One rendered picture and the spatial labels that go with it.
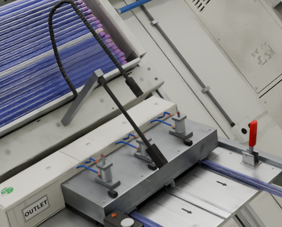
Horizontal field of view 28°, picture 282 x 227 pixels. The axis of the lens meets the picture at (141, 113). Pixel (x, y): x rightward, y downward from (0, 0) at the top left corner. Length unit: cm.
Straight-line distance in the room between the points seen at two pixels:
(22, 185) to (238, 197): 43
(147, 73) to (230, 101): 216
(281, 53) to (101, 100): 94
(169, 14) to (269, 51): 165
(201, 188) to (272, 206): 224
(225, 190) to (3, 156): 46
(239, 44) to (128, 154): 109
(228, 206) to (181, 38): 257
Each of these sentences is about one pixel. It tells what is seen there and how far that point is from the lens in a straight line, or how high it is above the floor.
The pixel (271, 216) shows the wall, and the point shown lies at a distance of 338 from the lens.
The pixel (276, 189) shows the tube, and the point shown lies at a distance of 115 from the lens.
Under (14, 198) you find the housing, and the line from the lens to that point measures 112.
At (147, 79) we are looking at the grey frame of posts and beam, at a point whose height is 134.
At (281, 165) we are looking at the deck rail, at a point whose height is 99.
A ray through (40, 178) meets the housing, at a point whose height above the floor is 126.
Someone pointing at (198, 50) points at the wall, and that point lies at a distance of 363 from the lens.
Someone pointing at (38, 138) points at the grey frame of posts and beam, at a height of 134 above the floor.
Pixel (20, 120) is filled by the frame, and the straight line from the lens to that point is 120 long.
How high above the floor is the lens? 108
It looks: 8 degrees up
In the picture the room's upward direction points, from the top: 36 degrees counter-clockwise
